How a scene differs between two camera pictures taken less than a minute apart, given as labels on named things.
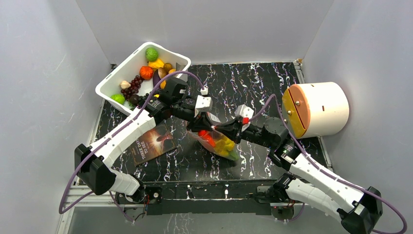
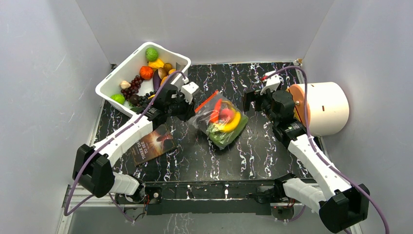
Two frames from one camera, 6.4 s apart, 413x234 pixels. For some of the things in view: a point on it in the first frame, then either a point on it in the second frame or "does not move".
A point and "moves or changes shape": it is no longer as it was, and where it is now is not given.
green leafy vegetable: x=234 y=155 moves or changes shape
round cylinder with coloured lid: x=315 y=109 does not move
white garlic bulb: x=125 y=85 does not move
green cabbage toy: x=119 y=97 does not move
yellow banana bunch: x=223 y=146 moves or changes shape
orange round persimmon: x=146 y=72 does not move
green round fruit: x=151 y=54 does not move
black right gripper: x=236 y=129 -> x=256 y=99
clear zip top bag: x=215 y=143 moves or changes shape
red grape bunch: x=135 y=85 does not move
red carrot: x=207 y=136 -> x=214 y=114
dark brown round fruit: x=134 y=99 does not move
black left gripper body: x=183 y=110 does not move
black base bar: x=198 y=197 does not move
